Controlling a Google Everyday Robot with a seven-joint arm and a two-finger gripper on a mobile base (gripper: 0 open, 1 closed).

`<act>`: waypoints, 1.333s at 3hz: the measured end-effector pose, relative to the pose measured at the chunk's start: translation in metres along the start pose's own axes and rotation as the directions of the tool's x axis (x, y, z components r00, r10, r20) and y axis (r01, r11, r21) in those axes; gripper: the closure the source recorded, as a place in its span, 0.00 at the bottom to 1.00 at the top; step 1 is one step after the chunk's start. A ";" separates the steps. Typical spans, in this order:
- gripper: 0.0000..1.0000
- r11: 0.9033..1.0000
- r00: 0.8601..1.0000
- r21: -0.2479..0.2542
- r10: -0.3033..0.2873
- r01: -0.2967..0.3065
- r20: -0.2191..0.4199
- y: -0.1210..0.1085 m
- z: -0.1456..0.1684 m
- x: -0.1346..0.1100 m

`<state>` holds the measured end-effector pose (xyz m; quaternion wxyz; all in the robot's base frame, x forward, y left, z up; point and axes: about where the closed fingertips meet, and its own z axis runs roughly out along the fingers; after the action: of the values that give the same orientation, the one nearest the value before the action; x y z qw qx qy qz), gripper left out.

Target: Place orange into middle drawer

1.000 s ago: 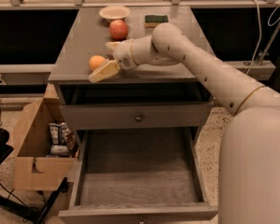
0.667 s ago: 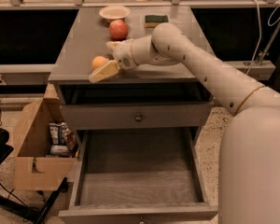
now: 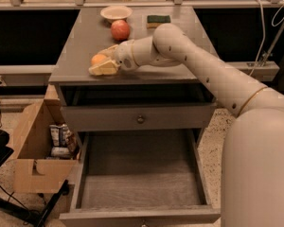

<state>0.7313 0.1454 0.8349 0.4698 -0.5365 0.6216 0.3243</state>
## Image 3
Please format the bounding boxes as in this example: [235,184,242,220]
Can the grey wooden drawer cabinet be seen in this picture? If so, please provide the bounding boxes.
[50,8,216,141]

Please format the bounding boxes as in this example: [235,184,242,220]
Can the green yellow sponge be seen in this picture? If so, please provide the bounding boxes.
[147,15,170,28]

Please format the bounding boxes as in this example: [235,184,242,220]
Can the orange fruit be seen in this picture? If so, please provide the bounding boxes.
[91,54,107,65]

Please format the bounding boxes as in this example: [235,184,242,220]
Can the black stand with cables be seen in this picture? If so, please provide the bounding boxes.
[0,129,70,227]

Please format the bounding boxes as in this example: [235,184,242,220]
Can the white cable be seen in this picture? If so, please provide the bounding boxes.
[248,0,284,78]

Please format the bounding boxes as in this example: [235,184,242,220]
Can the open grey middle drawer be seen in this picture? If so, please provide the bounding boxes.
[60,130,221,227]

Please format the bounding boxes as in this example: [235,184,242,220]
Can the cardboard box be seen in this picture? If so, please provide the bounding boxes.
[12,85,77,193]

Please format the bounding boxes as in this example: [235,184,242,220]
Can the snack packets in box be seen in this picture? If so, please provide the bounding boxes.
[49,124,79,159]

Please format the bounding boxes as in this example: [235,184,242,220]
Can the closed grey top drawer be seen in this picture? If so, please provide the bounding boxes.
[61,104,215,131]

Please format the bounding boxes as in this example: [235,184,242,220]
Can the red apple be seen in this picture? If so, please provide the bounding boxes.
[111,20,131,41]

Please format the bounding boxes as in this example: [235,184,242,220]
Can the cream ceramic bowl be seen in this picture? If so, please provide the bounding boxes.
[100,6,133,24]

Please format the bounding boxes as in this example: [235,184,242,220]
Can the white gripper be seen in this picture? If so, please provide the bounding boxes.
[89,40,138,76]

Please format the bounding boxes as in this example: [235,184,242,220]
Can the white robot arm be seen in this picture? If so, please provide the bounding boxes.
[89,24,284,227]

